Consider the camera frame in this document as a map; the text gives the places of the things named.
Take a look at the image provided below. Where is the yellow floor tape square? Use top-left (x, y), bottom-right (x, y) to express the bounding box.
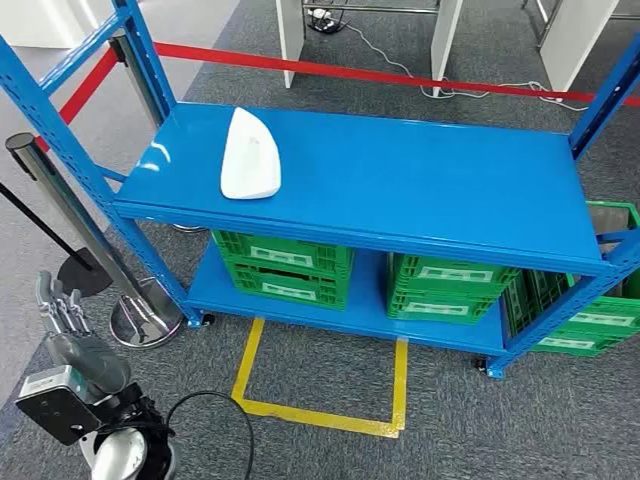
top-left (230, 317), bottom-right (409, 440)

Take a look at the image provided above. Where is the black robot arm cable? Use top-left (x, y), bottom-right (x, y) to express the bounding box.
top-left (165, 390), bottom-right (255, 480)

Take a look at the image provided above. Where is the white floor cable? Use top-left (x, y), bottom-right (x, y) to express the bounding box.
top-left (345, 23), bottom-right (591, 113)

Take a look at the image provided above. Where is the white desk with metal bar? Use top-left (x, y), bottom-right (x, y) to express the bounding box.
top-left (275, 0), bottom-right (464, 99)

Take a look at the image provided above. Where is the white plastic shell part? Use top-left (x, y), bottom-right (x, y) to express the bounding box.
top-left (220, 107), bottom-right (282, 201)

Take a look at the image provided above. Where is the black power strip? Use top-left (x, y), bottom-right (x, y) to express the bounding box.
top-left (306, 5), bottom-right (349, 36)

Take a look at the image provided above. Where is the red barrier belt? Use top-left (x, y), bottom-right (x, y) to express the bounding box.
top-left (153, 40), bottom-right (640, 109)
top-left (33, 46), bottom-right (121, 155)

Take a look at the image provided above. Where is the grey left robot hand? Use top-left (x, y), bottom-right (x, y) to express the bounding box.
top-left (35, 270), bottom-right (132, 399)

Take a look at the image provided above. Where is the chrome stanchion post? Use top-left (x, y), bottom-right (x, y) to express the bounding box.
top-left (5, 132), bottom-right (187, 351)
top-left (107, 29), bottom-right (208, 234)

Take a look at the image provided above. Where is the blue metal shelf rack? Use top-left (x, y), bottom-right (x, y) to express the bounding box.
top-left (0, 0), bottom-right (640, 380)

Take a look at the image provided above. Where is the black stanchion post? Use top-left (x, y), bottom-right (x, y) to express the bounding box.
top-left (0, 182), bottom-right (114, 299)

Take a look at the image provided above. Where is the white desk with grey frame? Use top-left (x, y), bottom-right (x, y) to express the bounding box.
top-left (519, 0), bottom-right (621, 94)

